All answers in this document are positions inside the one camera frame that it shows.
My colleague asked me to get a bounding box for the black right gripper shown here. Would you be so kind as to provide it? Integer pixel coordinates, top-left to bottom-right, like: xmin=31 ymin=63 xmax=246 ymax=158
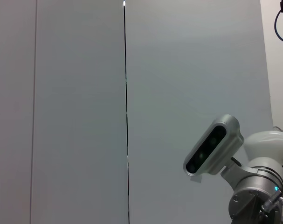
xmin=253 ymin=205 xmax=283 ymax=224

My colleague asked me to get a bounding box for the right gripper plug with cable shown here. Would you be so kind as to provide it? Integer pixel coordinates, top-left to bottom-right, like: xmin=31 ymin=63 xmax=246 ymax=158
xmin=261 ymin=190 xmax=283 ymax=210

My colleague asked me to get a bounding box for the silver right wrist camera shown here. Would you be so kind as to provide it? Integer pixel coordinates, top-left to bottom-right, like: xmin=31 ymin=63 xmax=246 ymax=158
xmin=183 ymin=114 xmax=245 ymax=176

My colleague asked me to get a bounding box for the black hanging cable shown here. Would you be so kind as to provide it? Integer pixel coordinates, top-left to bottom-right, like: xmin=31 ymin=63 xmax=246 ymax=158
xmin=274 ymin=0 xmax=283 ymax=45

